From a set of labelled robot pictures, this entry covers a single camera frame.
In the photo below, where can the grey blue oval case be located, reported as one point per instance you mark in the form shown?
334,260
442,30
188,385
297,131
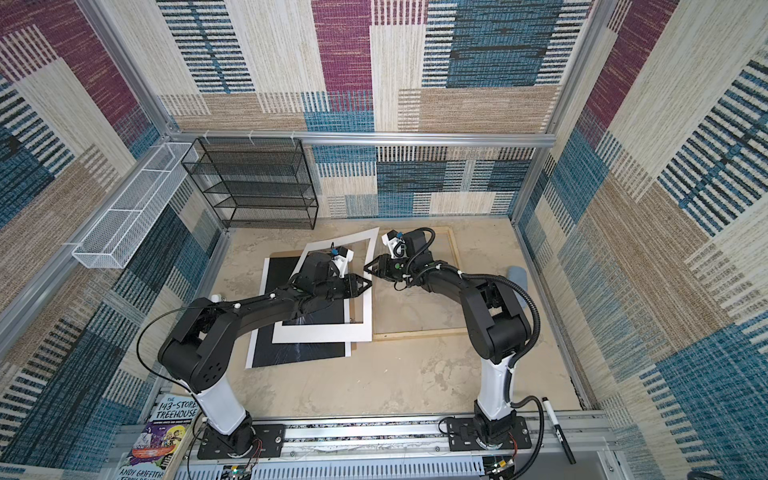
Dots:
518,275

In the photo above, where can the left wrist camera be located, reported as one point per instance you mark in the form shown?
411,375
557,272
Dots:
341,257

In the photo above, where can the white photo mat board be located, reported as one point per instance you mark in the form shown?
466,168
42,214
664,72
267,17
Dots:
330,333

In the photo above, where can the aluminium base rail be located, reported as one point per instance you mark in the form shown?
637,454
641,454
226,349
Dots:
415,447

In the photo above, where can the dark photo print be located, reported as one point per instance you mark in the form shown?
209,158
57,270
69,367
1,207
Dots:
262,351

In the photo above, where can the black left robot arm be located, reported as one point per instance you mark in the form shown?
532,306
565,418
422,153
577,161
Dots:
197,351

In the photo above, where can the black wire shelf rack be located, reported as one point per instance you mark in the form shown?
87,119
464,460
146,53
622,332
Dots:
254,183

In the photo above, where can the black marker pen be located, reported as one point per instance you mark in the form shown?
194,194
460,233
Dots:
559,432

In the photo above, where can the brown frame backing board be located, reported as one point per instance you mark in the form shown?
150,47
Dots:
288,253

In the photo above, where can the white wire mesh basket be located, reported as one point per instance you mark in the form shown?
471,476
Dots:
119,232

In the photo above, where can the light wooden picture frame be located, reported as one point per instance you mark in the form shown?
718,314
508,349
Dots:
444,248

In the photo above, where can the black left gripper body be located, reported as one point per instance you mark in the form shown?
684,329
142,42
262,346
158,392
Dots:
333,289

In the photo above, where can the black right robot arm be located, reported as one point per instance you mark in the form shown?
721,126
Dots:
502,321

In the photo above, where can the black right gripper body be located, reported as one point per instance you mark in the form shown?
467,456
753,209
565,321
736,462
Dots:
393,269

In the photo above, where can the colourful treehouse book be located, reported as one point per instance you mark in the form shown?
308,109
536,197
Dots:
160,439

